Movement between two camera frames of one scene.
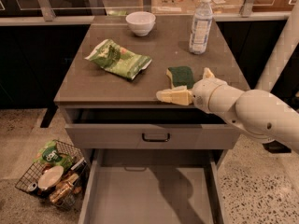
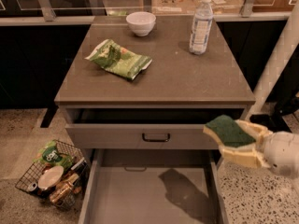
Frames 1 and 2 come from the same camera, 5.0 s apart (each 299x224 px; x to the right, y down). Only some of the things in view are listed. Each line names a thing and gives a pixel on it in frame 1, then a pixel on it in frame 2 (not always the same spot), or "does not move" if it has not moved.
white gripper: x=203 y=94 → x=281 y=152
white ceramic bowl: x=141 y=22 does not move
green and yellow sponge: x=180 y=77 → x=228 y=132
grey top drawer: x=149 y=128 does not move
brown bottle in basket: x=61 y=191 does not move
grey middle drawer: x=153 y=186 does not move
